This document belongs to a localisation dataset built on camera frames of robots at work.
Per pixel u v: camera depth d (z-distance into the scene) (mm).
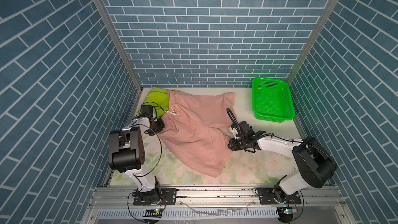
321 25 847
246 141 688
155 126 865
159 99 1116
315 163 449
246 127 721
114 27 876
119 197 750
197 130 963
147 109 782
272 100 1146
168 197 742
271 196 733
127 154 477
